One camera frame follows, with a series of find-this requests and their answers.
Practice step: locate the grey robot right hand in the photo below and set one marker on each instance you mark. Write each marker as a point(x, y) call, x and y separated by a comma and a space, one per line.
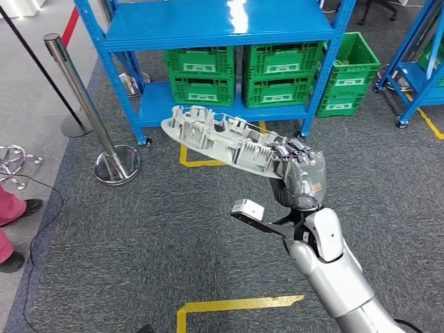
point(306, 184)

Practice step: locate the grey plastic wheel hubcap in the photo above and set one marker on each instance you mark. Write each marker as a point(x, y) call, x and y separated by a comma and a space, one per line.
point(208, 138)

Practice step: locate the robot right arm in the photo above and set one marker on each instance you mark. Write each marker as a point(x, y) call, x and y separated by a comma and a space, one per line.
point(340, 280)

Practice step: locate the blue metal shelf rack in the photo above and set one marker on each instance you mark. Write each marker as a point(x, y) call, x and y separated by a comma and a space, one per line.
point(412, 73)
point(208, 23)

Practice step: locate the black office chair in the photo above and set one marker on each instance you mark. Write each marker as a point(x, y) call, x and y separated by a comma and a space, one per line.
point(377, 7)

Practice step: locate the black pole stand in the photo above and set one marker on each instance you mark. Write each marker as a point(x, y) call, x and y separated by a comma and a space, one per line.
point(76, 126)

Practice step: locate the red barrier belt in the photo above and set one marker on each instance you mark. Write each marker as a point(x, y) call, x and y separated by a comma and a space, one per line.
point(69, 27)

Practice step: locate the chrome chair base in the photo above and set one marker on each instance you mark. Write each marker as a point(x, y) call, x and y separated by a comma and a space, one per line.
point(13, 161)

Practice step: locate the person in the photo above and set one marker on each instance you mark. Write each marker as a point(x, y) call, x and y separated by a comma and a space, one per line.
point(10, 209)

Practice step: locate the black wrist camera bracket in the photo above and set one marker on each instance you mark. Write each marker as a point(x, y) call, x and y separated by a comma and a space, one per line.
point(274, 226)

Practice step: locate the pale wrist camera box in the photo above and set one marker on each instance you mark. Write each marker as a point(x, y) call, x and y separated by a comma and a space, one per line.
point(249, 209)

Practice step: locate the chrome stanchion post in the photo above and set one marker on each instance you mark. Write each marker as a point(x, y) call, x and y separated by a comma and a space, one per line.
point(130, 85)
point(83, 101)

